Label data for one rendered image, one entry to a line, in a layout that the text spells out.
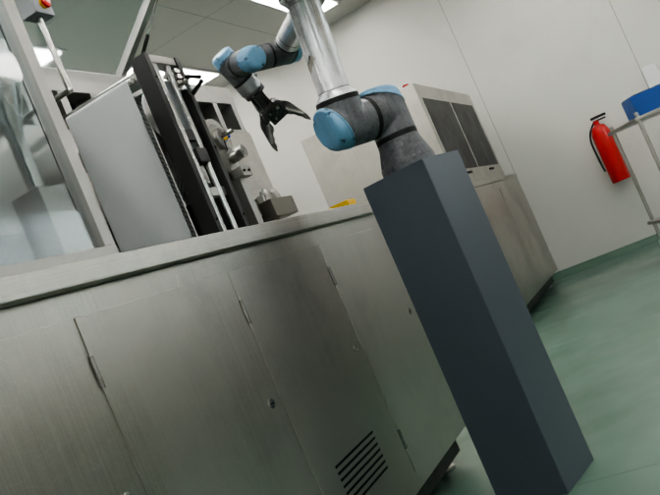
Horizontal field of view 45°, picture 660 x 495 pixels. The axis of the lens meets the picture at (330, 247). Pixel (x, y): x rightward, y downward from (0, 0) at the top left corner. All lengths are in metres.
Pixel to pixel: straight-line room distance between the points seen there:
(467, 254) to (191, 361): 0.80
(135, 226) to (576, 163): 4.90
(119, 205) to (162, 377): 0.94
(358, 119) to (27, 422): 1.17
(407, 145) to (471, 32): 4.84
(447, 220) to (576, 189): 4.75
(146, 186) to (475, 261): 0.91
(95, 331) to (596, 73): 5.71
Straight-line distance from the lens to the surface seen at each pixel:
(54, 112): 1.62
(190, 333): 1.58
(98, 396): 1.35
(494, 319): 2.04
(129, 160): 2.30
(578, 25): 6.78
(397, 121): 2.12
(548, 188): 6.76
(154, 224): 2.26
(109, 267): 1.43
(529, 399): 2.08
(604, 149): 6.54
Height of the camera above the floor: 0.70
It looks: 2 degrees up
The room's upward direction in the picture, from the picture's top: 23 degrees counter-clockwise
